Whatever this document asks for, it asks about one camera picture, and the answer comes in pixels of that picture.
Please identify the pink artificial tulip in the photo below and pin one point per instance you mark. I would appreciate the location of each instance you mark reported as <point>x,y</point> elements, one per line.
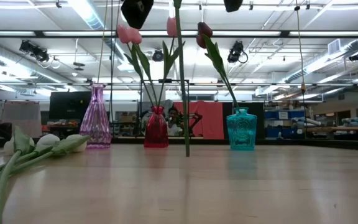
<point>123,33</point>
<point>135,36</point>
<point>171,27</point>

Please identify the dark red artificial tulip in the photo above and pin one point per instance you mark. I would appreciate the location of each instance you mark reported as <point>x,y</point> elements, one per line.
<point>204,29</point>
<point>200,42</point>

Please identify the green tulip stem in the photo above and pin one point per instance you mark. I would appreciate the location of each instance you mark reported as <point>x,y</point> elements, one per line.
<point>183,109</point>

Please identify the blue glass vase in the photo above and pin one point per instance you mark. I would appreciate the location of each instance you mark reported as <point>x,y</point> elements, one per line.
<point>241,130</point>

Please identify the purple glass vase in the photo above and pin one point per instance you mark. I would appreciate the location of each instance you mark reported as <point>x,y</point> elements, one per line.
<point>95,124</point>

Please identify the red glass vase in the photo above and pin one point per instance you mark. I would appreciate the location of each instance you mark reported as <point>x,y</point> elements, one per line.
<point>156,130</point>

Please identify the black ceiling-mounted device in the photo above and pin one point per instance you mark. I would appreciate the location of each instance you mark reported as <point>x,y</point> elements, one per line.
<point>236,51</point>
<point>33,51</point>

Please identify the person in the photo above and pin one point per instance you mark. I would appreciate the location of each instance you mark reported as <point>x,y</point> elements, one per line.
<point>173,115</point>

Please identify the black monitor screen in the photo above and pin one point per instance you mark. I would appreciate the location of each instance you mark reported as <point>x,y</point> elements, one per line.
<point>68,105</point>

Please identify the red curtain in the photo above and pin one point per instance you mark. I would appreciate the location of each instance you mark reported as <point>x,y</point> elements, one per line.
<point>211,119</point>

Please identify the blue storage bins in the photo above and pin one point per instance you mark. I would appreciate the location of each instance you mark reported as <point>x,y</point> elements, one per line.
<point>272,115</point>

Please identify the white board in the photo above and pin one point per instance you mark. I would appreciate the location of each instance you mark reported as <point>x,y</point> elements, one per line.
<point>20,115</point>

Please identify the wooden background table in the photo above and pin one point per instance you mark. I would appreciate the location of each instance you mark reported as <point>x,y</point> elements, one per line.
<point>353,128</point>

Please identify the black round ceiling camera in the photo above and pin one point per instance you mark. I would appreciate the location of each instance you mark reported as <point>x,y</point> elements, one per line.
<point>158,56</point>

